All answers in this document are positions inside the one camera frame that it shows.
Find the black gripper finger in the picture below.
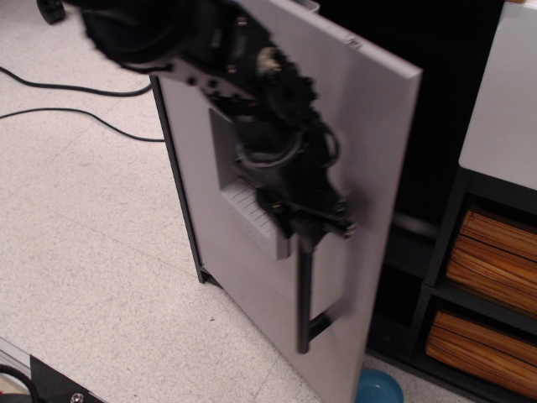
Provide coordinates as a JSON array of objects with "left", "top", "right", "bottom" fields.
[
  {"left": 256, "top": 191, "right": 295, "bottom": 239},
  {"left": 300, "top": 217, "right": 335, "bottom": 252}
]

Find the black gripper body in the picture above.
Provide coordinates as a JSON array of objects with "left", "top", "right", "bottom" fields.
[{"left": 233, "top": 142, "right": 356, "bottom": 238}]

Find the black fridge door handle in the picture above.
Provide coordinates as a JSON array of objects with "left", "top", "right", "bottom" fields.
[{"left": 296, "top": 238, "right": 332, "bottom": 354}]

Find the grey toy fridge door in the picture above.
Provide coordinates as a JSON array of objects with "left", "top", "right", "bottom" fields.
[{"left": 155, "top": 1, "right": 421, "bottom": 402}]

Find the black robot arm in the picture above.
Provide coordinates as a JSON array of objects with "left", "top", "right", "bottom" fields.
[{"left": 76, "top": 1, "right": 355, "bottom": 252}]

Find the grey water dispenser panel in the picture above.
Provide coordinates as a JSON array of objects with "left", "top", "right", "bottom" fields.
[{"left": 209, "top": 109, "right": 290, "bottom": 260}]

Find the dark grey shelf unit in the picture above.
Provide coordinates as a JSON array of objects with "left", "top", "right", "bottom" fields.
[{"left": 401, "top": 166, "right": 537, "bottom": 403}]

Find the blue bowl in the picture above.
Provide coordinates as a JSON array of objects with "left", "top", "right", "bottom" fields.
[{"left": 355, "top": 369, "right": 404, "bottom": 403}]

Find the grey door bin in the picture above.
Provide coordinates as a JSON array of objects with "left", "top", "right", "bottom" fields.
[{"left": 294, "top": 0, "right": 320, "bottom": 13}]

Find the upper woven wood basket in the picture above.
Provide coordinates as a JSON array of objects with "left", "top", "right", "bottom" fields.
[{"left": 446, "top": 208, "right": 536, "bottom": 317}]

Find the woven wood basket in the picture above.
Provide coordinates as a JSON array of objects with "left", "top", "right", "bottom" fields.
[
  {"left": 446, "top": 208, "right": 536, "bottom": 317},
  {"left": 425, "top": 311, "right": 536, "bottom": 400}
]

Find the white countertop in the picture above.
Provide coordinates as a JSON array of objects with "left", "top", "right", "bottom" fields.
[{"left": 459, "top": 1, "right": 536, "bottom": 190}]

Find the lower woven wood basket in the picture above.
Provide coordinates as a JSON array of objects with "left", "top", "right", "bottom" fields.
[{"left": 425, "top": 311, "right": 536, "bottom": 400}]

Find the black caster wheel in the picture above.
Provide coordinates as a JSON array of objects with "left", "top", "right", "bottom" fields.
[{"left": 36, "top": 0, "right": 66, "bottom": 25}]

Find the upper black floor cable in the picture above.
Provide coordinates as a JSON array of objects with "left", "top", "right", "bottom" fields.
[{"left": 0, "top": 65, "right": 153, "bottom": 97}]

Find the black floor cable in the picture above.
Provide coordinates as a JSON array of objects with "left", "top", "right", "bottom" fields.
[
  {"left": 0, "top": 65, "right": 153, "bottom": 97},
  {"left": 0, "top": 107, "right": 165, "bottom": 143}
]

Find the lower black floor cable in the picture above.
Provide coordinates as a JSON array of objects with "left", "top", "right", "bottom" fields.
[{"left": 0, "top": 107, "right": 165, "bottom": 143}]

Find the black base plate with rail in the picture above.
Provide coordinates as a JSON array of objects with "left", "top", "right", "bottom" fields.
[{"left": 1, "top": 338, "right": 105, "bottom": 403}]

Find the black braided cable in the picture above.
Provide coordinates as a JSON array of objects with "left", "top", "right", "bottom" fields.
[{"left": 0, "top": 364, "right": 41, "bottom": 403}]

